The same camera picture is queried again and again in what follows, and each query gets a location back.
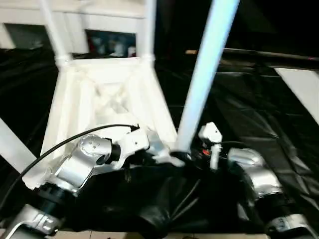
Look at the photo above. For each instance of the white plastic table top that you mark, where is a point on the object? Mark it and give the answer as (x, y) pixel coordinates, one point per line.
(107, 94)

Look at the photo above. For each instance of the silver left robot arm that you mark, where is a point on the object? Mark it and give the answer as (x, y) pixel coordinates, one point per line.
(79, 159)

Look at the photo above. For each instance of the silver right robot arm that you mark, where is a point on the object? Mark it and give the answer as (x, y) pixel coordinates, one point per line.
(259, 169)

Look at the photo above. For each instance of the black table mat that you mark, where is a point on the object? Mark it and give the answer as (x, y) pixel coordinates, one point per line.
(249, 112)

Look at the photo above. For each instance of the white mug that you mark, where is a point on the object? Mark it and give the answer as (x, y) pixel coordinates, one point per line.
(130, 51)

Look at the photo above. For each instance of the long black pole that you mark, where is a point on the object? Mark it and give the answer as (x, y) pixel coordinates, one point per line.
(261, 54)

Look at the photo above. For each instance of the white patterned figure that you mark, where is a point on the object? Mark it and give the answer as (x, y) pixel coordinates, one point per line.
(117, 47)

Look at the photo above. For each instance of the white flat board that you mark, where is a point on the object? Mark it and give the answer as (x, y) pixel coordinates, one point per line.
(301, 87)

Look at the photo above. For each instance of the red white bottle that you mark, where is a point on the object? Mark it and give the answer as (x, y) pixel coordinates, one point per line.
(93, 46)

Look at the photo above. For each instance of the black fabric covered furniture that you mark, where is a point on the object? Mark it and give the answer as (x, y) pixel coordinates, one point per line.
(274, 22)

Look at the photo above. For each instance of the white glass-door cabinet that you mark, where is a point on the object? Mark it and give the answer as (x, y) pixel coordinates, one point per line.
(74, 17)

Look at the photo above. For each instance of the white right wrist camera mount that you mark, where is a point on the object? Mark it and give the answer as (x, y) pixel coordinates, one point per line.
(211, 135)

